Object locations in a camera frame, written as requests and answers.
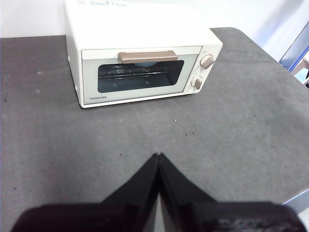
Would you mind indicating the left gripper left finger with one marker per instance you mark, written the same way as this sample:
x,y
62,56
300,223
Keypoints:
x,y
108,215

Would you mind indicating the beige round oven knob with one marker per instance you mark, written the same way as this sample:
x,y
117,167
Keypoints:
x,y
207,61
196,82

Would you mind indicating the white Toshiba toaster oven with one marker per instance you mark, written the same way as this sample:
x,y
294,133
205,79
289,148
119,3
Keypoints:
x,y
135,26

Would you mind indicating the grey panel with blue edge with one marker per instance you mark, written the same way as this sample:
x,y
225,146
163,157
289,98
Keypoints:
x,y
295,48

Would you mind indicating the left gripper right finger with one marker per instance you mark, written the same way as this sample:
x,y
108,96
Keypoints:
x,y
205,215

